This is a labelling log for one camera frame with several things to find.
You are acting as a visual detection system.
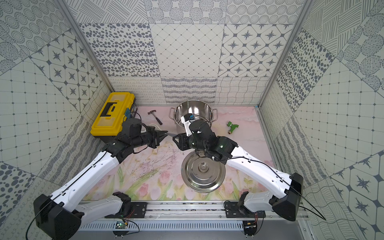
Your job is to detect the yellow black toolbox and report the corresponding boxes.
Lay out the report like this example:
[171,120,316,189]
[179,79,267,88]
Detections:
[91,92,136,137]

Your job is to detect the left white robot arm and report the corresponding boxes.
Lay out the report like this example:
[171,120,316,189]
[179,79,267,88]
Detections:
[32,118,168,240]

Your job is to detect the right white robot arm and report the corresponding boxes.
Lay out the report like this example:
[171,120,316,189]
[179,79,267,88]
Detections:
[173,114,305,222]

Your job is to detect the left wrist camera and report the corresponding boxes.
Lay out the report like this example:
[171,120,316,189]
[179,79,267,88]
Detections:
[125,108,135,119]

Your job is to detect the aluminium mounting rail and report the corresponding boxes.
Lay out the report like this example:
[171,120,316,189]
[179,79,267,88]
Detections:
[80,200,307,232]

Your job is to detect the stainless steel pot lid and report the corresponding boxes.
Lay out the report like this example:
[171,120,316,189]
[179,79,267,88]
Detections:
[181,152,226,193]

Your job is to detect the floral pink table mat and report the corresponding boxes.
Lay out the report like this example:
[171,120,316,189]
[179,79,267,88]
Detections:
[85,106,276,201]

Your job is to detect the green hose nozzle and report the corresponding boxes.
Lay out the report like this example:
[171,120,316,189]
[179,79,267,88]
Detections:
[227,121,239,135]

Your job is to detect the small black hammer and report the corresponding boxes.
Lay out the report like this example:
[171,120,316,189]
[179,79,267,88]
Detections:
[148,110,163,125]

